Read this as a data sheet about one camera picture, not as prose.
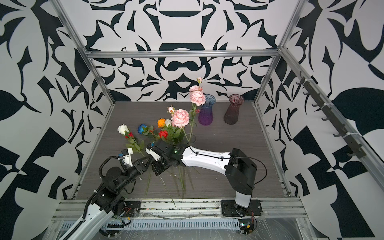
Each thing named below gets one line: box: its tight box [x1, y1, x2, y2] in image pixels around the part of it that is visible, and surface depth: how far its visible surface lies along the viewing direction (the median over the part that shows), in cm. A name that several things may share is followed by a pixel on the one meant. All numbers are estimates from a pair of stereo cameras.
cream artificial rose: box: [165, 119, 172, 127], surface depth 103 cm
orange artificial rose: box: [157, 118, 166, 128], surface depth 105 cm
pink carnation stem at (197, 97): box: [188, 77, 206, 141], surface depth 70 cm
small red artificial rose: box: [159, 130, 169, 139], surface depth 99 cm
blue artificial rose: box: [137, 123, 147, 135], surface depth 101 cm
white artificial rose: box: [117, 124, 145, 157], surface depth 79 cm
